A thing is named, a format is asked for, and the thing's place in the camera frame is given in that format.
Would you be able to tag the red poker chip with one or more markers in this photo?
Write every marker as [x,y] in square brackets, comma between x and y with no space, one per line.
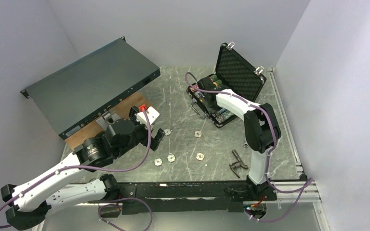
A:
[200,156]
[198,134]

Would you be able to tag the red poker chip lower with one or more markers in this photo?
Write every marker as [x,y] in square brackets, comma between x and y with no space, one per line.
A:
[200,156]

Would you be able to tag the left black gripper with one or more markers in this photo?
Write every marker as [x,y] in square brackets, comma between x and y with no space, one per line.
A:
[154,142]

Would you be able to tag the grey poker chip far left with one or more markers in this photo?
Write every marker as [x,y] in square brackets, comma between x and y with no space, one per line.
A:
[167,132]

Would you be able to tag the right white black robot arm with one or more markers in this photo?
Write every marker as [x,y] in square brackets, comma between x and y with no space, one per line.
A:
[261,127]

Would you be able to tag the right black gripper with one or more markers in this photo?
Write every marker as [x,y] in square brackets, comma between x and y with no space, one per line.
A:
[212,109]

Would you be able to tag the black poker chip case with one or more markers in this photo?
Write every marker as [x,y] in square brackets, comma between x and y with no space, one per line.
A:
[232,71]

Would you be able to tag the blue poker chip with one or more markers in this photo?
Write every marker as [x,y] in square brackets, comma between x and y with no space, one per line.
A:
[158,162]
[171,158]

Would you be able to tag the red poker chip upper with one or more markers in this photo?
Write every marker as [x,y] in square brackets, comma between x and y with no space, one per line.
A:
[198,134]

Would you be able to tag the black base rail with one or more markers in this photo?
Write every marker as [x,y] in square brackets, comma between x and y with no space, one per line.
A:
[231,196]

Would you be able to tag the wooden board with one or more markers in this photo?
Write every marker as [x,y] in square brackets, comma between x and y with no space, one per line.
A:
[91,128]

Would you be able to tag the dark grey rack server chassis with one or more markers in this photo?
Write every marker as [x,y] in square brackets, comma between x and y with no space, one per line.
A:
[77,94]

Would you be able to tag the blue poker chip right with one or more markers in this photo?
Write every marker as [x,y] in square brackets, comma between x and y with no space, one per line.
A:
[171,158]

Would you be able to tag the blue poker chip left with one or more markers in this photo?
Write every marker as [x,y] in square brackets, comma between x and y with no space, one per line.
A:
[158,162]

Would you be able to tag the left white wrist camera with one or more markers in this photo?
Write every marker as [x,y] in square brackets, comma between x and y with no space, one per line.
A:
[147,115]

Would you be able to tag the silver metal bracket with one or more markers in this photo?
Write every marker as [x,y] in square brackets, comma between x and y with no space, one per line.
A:
[106,119]

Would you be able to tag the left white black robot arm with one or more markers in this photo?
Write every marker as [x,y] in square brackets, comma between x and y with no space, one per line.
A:
[80,177]

